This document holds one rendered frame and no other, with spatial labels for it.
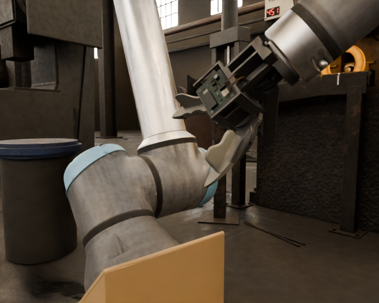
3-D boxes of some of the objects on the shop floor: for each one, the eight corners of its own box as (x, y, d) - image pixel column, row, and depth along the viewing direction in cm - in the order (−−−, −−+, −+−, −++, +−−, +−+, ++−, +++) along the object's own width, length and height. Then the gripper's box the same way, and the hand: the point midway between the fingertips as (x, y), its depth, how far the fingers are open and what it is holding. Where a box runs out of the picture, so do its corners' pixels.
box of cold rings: (38, 163, 362) (35, 92, 354) (76, 171, 308) (73, 88, 299) (-78, 175, 285) (-87, 85, 277) (-55, 189, 231) (-65, 78, 222)
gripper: (233, 2, 46) (142, 94, 53) (310, 93, 35) (183, 193, 42) (260, 34, 52) (176, 112, 59) (332, 119, 41) (218, 202, 49)
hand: (189, 151), depth 53 cm, fingers open, 14 cm apart
